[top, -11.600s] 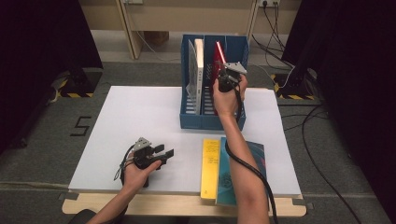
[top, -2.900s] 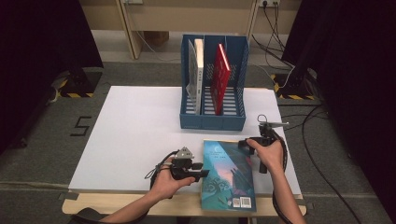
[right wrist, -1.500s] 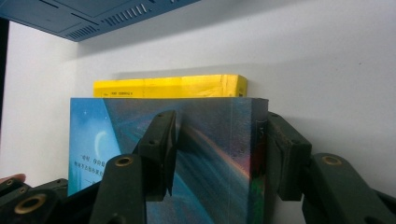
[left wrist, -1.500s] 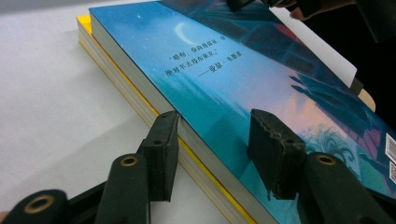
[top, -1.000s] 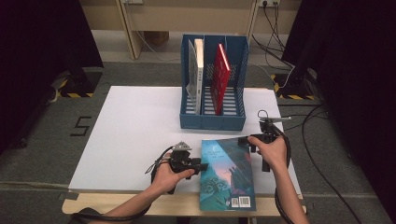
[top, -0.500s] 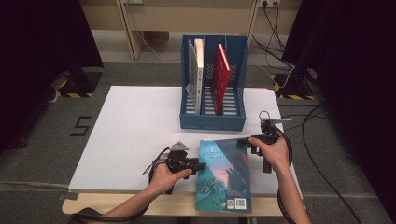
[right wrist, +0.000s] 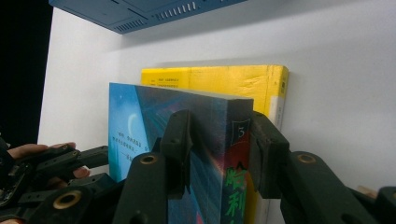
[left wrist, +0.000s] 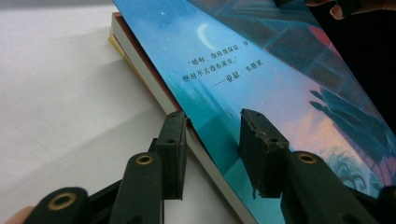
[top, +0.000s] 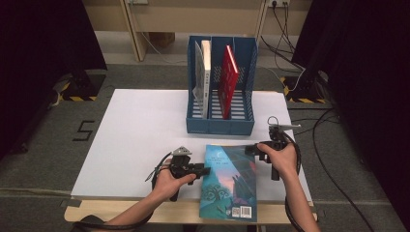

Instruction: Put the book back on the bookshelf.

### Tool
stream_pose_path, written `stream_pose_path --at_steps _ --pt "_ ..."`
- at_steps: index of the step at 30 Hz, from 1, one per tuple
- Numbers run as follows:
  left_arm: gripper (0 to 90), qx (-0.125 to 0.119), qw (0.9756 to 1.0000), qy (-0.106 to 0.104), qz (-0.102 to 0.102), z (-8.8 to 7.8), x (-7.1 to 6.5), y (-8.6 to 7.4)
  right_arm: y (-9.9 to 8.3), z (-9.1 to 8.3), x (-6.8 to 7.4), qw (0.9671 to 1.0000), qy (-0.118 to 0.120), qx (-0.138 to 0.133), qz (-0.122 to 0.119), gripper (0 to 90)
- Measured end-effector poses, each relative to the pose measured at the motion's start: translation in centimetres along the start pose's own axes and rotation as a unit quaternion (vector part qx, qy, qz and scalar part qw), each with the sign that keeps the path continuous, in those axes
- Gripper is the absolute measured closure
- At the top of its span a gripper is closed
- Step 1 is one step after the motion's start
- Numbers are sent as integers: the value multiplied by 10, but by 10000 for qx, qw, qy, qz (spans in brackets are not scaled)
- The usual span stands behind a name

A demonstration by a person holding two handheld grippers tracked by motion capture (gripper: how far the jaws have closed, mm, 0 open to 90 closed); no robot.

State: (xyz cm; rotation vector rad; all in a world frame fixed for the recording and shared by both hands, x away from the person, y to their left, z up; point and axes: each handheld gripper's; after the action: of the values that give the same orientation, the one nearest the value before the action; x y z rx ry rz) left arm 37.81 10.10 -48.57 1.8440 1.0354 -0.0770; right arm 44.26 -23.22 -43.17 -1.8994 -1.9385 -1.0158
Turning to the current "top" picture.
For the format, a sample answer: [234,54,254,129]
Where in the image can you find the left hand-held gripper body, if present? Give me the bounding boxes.
[169,146,194,202]

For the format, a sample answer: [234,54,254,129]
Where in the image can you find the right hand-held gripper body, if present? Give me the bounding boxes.
[268,124,303,182]

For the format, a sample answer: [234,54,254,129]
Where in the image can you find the teal blue book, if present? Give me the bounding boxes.
[198,144,259,223]

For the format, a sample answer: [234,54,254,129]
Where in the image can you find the blue plastic file rack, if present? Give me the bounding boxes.
[186,34,259,136]

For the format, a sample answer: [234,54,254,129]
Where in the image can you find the red book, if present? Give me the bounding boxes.
[217,43,241,121]

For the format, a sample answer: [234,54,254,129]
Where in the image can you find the white picture-grid book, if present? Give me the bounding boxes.
[191,39,213,120]

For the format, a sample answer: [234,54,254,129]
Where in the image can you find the person's right hand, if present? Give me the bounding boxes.
[256,142,299,182]

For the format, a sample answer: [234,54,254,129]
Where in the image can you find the person's left hand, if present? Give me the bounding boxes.
[152,159,197,202]

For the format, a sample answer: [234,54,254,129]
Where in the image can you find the light wooden table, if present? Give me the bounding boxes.
[63,197,318,225]

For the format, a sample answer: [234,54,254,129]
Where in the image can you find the white board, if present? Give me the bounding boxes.
[71,89,313,203]

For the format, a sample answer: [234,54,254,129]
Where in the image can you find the black stand base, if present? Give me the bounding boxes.
[279,71,330,104]
[61,70,107,102]

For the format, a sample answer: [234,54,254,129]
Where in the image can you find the black curtain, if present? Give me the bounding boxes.
[0,0,108,162]
[291,0,410,230]

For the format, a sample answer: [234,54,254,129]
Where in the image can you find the cardboard box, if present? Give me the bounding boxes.
[149,32,177,49]

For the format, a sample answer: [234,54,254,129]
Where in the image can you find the beige wooden desk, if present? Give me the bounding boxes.
[81,0,313,62]

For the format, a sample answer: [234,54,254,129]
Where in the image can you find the right hand-held gripper cable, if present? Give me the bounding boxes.
[267,115,306,232]

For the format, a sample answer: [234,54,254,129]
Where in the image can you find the hand-held gripper cable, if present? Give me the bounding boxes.
[267,115,306,232]
[72,151,175,231]

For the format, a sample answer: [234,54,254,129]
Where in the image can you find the thin black floor cable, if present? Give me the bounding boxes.
[288,107,341,136]

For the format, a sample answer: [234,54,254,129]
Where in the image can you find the long black floor cable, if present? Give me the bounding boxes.
[311,109,376,232]

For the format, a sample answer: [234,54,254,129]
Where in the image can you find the white cable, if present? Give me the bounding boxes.
[139,32,190,66]
[259,66,308,95]

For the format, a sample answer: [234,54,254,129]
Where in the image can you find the left hand-held gripper cable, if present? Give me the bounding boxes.
[72,151,175,231]

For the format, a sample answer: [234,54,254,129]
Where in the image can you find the black socket cables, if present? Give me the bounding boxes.
[260,3,306,71]

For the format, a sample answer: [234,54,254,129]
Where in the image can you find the grey cable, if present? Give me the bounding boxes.
[47,75,72,109]

